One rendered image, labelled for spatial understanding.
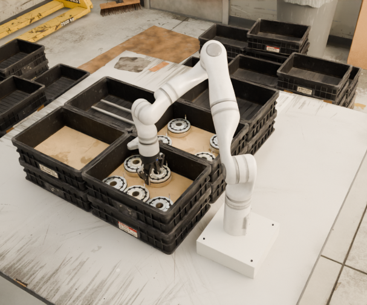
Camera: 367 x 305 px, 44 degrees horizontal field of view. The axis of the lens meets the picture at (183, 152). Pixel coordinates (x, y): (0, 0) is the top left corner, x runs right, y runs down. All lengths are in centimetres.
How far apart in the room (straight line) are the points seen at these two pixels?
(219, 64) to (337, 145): 86
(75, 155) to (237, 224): 77
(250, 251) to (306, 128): 87
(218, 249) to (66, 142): 85
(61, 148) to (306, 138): 113
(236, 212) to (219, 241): 14
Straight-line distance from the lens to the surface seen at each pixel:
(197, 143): 195
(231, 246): 164
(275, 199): 190
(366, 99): 392
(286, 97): 251
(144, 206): 156
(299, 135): 225
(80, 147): 201
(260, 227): 171
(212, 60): 158
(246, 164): 145
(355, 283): 259
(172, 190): 174
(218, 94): 153
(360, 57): 433
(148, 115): 152
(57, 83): 343
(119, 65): 283
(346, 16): 455
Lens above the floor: 205
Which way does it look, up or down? 40 degrees down
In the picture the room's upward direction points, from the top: 3 degrees counter-clockwise
